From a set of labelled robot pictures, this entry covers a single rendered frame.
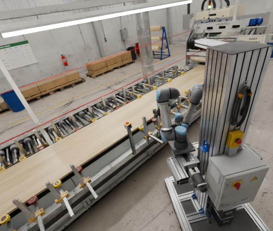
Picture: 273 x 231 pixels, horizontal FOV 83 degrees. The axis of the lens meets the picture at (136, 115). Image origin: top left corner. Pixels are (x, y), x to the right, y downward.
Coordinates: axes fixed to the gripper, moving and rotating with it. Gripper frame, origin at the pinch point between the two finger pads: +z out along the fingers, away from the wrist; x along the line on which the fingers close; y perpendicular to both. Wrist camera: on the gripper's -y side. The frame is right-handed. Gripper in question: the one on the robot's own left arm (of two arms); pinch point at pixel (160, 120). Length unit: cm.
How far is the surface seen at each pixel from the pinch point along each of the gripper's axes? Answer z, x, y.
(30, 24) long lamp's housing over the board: -134, 35, -94
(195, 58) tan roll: 0, 110, 258
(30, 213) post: 7, 5, -171
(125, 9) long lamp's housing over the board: -132, 35, -1
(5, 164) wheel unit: 13, 114, -190
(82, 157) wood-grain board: 11, 34, -107
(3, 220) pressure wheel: 9, 20, -193
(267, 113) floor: 106, -71, 259
